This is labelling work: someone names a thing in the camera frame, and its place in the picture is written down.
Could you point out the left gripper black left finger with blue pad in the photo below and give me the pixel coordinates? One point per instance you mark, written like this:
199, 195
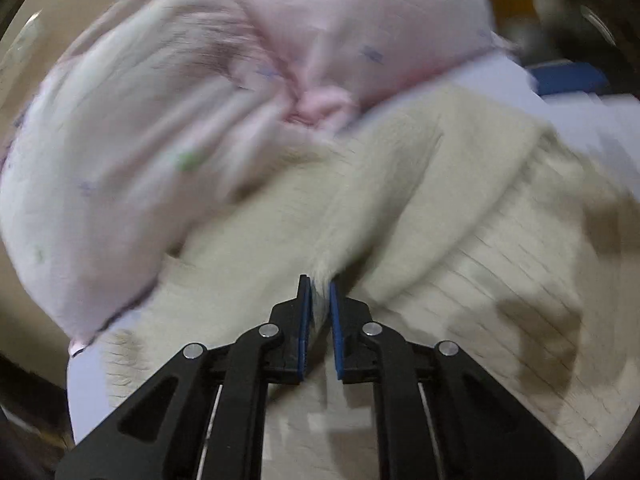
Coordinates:
201, 415

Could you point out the pink floral pillow right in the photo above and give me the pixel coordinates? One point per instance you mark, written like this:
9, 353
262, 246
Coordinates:
341, 56

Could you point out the pink floral pillow left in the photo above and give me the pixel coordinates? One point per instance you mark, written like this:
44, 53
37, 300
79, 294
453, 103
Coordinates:
152, 119

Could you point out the beige cable knit sweater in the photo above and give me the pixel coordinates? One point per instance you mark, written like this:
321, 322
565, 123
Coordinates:
451, 216

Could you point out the pink floral pillow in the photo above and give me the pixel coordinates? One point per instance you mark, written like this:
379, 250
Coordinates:
341, 56
152, 119

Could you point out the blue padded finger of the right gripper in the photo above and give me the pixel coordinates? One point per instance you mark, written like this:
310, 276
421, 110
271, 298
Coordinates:
556, 78

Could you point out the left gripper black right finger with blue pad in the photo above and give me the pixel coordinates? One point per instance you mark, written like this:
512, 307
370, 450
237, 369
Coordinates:
438, 413

